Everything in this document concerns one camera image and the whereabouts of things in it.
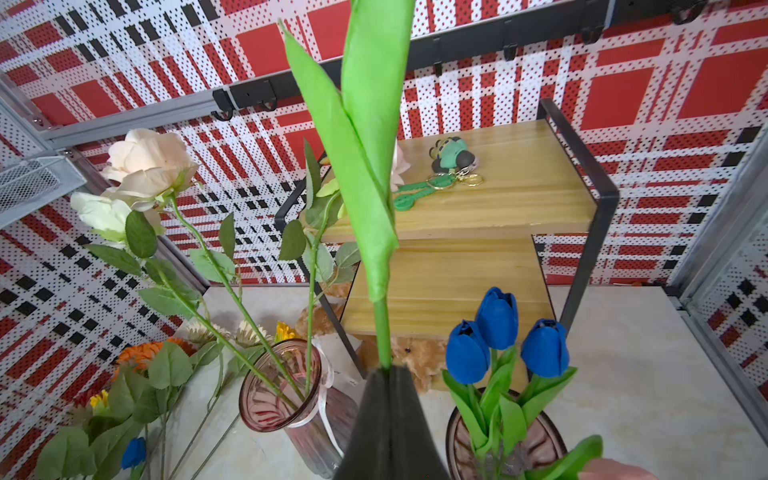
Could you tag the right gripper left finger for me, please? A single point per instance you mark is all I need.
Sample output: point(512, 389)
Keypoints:
point(368, 454)

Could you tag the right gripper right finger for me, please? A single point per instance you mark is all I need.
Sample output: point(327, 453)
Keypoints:
point(412, 449)

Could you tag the dark pink ribbed vase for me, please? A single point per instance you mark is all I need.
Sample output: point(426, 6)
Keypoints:
point(541, 447)

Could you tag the pink glass vase with ribbon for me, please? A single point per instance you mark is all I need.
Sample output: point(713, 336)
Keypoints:
point(297, 397)

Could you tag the beige daisy flower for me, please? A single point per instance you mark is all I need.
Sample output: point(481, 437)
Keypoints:
point(248, 336)
point(198, 334)

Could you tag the orange daisy flower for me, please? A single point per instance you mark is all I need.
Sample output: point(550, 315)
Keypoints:
point(140, 356)

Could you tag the pale green rose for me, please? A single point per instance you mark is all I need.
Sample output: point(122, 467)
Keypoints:
point(131, 246)

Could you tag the cream rose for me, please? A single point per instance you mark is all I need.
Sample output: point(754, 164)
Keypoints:
point(153, 169)

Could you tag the brown teddy bear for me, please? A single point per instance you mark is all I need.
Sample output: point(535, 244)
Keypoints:
point(424, 357)

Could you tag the yellow daisy flower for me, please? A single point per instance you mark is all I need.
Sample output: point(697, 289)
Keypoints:
point(284, 332)

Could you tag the small yellow daisy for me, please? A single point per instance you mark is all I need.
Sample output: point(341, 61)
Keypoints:
point(99, 403)

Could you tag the wooden shelf black frame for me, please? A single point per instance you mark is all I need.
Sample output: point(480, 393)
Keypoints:
point(539, 179)

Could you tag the green toy with lanyard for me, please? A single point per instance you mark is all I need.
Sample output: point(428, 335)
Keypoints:
point(452, 163)

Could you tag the black hook rail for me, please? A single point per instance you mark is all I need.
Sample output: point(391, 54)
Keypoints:
point(588, 20)

